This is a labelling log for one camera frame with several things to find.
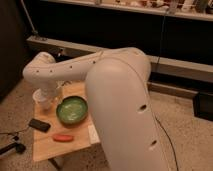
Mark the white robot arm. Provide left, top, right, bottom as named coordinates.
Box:
left=23, top=47, right=171, bottom=171

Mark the orange carrot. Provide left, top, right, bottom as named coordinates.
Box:
left=52, top=134, right=74, bottom=142

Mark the long metal rail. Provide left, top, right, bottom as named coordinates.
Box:
left=27, top=36, right=213, bottom=83

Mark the black floor stand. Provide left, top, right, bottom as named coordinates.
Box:
left=0, top=136, right=26, bottom=155

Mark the green bowl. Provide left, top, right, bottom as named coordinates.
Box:
left=56, top=96, right=88, bottom=125

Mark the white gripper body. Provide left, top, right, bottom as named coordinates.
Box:
left=40, top=86, right=62, bottom=103

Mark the small wooden table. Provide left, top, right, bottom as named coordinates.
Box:
left=32, top=81, right=101, bottom=171

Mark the black cable on floor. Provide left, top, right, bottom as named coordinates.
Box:
left=153, top=114, right=181, bottom=171

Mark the black eraser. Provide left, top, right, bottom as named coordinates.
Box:
left=29, top=119, right=51, bottom=132

